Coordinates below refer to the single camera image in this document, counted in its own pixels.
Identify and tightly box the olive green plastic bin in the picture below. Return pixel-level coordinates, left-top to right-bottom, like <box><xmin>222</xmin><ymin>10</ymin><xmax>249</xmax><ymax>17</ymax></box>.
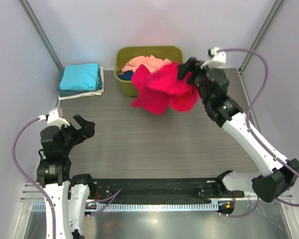
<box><xmin>114</xmin><ymin>46</ymin><xmax>183</xmax><ymax>97</ymax></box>

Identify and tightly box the red t shirt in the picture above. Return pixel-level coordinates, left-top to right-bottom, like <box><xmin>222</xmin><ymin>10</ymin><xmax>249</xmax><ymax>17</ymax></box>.
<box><xmin>131</xmin><ymin>63</ymin><xmax>199</xmax><ymax>115</ymax></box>

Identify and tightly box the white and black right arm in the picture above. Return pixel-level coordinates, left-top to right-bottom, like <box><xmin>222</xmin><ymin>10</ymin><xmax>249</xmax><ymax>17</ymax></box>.
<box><xmin>177</xmin><ymin>58</ymin><xmax>299</xmax><ymax>203</ymax></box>

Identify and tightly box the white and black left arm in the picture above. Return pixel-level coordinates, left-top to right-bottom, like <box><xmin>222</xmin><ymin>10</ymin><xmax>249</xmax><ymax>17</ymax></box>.
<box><xmin>36</xmin><ymin>115</ymin><xmax>96</xmax><ymax>239</ymax></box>

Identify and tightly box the folded white t shirt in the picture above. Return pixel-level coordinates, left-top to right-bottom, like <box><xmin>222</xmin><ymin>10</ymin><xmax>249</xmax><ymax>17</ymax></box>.
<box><xmin>58</xmin><ymin>66</ymin><xmax>105</xmax><ymax>101</ymax></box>

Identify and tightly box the peach t shirt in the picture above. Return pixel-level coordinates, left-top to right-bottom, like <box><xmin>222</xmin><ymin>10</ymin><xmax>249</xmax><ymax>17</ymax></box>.
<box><xmin>121</xmin><ymin>55</ymin><xmax>172</xmax><ymax>73</ymax></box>

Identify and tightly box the folded turquoise t shirt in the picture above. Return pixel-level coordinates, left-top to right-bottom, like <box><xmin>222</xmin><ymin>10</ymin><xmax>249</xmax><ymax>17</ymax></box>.
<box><xmin>59</xmin><ymin>63</ymin><xmax>100</xmax><ymax>91</ymax></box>

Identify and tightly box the dark blue t shirt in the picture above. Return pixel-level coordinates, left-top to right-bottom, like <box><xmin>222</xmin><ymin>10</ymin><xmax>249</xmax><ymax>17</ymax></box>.
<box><xmin>118</xmin><ymin>70</ymin><xmax>134</xmax><ymax>81</ymax></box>

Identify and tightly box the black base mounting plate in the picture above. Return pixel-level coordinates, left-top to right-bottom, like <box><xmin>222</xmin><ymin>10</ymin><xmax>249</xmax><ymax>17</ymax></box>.
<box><xmin>89</xmin><ymin>178</ymin><xmax>245</xmax><ymax>205</ymax></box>

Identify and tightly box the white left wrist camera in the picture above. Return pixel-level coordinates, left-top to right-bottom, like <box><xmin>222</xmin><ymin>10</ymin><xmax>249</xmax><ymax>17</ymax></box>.
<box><xmin>39</xmin><ymin>108</ymin><xmax>70</xmax><ymax>128</ymax></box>

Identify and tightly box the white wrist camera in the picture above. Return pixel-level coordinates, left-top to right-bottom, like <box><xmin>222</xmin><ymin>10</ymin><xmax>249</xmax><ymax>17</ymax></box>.
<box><xmin>200</xmin><ymin>47</ymin><xmax>227</xmax><ymax>69</ymax></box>
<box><xmin>39</xmin><ymin>108</ymin><xmax>70</xmax><ymax>128</ymax></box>

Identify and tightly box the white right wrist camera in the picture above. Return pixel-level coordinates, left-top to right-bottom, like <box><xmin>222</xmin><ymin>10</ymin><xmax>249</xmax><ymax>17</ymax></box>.
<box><xmin>200</xmin><ymin>47</ymin><xmax>227</xmax><ymax>69</ymax></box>

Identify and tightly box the aluminium front rail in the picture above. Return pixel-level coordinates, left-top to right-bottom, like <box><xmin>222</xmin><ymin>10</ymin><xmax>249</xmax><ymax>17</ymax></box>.
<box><xmin>19</xmin><ymin>181</ymin><xmax>294</xmax><ymax>203</ymax></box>

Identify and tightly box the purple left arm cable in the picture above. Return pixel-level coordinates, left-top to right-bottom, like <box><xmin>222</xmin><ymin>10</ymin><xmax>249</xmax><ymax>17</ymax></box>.
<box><xmin>12</xmin><ymin>118</ymin><xmax>122</xmax><ymax>239</ymax></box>

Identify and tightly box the right aluminium frame post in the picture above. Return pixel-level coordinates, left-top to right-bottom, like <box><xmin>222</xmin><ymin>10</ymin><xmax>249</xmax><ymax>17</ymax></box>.
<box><xmin>239</xmin><ymin>0</ymin><xmax>286</xmax><ymax>74</ymax></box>

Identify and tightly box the aluminium frame post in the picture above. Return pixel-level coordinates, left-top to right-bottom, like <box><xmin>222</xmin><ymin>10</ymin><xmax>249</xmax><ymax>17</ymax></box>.
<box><xmin>19</xmin><ymin>0</ymin><xmax>64</xmax><ymax>71</ymax></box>
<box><xmin>239</xmin><ymin>0</ymin><xmax>286</xmax><ymax>74</ymax></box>

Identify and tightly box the white slotted cable duct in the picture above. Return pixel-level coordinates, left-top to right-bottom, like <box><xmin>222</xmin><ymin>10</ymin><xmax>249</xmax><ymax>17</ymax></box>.
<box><xmin>31</xmin><ymin>202</ymin><xmax>219</xmax><ymax>213</ymax></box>

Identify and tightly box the left aluminium frame post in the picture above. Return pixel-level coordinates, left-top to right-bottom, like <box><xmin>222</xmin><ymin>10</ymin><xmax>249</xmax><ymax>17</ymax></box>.
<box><xmin>19</xmin><ymin>0</ymin><xmax>64</xmax><ymax>71</ymax></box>

